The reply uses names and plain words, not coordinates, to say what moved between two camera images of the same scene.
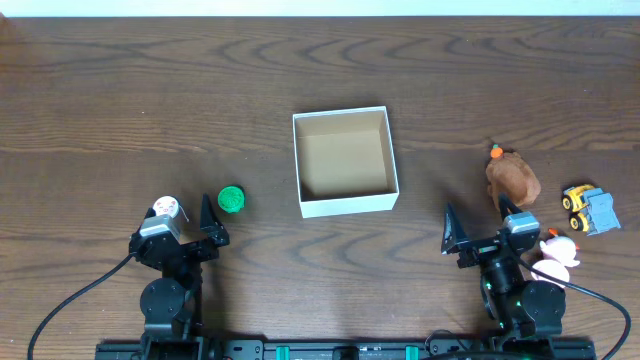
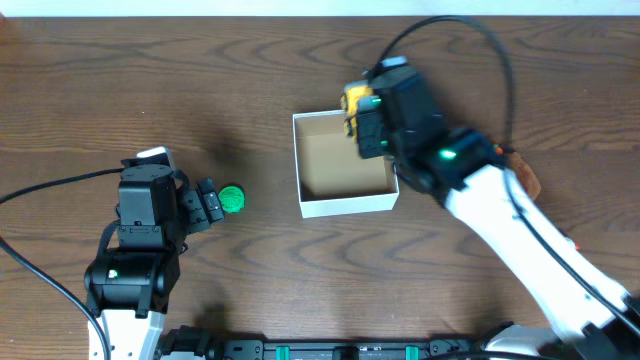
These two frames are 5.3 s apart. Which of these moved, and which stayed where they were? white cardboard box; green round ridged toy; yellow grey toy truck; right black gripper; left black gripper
Moved: left black gripper; yellow grey toy truck; right black gripper
Stayed: green round ridged toy; white cardboard box
